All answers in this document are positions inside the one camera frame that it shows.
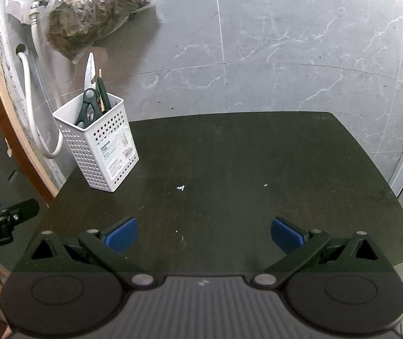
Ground white hose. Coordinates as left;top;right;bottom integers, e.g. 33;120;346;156
16;2;64;159

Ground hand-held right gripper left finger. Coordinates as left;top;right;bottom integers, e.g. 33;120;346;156
13;218;154;287

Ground wooden chopstick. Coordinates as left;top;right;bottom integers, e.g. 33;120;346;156
97;69;104;112

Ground black spoon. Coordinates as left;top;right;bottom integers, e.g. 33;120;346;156
97;76;112;112

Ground green handled scissors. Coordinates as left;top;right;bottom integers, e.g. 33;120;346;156
75;52;105;129

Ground white plastic bag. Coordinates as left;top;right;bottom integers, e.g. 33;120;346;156
6;0;33;25

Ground wooden door frame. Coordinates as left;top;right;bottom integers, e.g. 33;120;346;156
0;0;59;207

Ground clear bag of dried herbs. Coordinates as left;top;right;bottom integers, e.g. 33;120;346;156
46;0;158;64

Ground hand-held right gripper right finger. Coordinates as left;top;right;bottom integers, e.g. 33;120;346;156
253;218;398;287

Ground white perforated utensil basket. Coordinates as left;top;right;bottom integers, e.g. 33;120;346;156
52;94;140;193

